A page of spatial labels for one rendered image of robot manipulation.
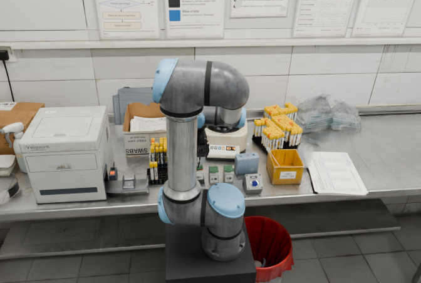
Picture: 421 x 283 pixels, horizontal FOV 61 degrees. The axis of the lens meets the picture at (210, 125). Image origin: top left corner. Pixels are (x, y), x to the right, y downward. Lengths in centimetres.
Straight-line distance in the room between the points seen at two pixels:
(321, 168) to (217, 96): 98
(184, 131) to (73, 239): 147
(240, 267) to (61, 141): 77
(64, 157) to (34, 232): 103
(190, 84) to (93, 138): 62
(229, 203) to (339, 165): 84
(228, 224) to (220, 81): 46
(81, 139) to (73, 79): 66
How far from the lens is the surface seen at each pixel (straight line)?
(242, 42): 187
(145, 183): 156
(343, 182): 171
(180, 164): 101
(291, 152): 170
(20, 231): 245
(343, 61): 214
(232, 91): 89
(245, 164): 161
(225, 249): 121
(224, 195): 111
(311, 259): 254
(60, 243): 230
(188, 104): 90
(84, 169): 147
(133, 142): 173
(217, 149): 173
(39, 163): 149
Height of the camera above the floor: 191
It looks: 31 degrees down
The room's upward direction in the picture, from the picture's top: 2 degrees clockwise
